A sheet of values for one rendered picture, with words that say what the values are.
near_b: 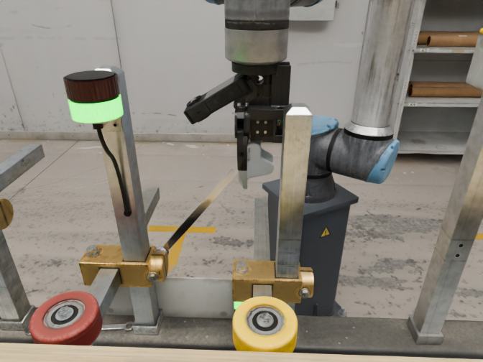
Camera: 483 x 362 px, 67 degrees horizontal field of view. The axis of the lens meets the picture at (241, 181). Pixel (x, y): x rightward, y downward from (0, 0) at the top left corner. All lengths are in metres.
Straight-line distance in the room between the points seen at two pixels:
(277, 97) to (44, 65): 3.21
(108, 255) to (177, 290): 0.15
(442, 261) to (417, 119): 2.96
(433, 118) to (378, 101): 2.50
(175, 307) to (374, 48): 0.84
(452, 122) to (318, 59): 1.32
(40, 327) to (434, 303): 0.59
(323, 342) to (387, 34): 0.79
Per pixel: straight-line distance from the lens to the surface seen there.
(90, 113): 0.46
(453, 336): 0.82
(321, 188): 1.29
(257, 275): 0.63
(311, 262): 1.42
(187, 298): 0.73
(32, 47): 3.68
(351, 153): 1.18
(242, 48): 0.52
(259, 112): 0.55
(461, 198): 0.61
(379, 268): 2.04
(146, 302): 0.69
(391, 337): 0.78
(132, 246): 0.62
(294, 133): 0.49
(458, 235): 0.64
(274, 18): 0.52
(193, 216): 0.65
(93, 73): 0.49
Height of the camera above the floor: 1.27
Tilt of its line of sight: 28 degrees down
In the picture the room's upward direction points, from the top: straight up
